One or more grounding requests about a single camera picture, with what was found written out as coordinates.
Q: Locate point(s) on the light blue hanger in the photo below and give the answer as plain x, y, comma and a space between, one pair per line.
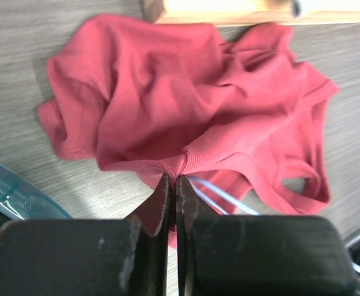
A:
222, 196

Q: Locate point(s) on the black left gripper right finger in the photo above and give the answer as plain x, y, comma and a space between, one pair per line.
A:
257, 254

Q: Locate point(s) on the red tank top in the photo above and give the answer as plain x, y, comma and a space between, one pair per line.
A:
180, 100

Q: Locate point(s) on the teal plastic laundry basin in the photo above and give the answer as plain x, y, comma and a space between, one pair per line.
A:
20, 200

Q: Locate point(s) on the wooden clothes rack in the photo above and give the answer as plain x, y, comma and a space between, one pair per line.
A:
232, 13

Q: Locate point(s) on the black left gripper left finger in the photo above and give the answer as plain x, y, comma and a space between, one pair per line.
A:
89, 257

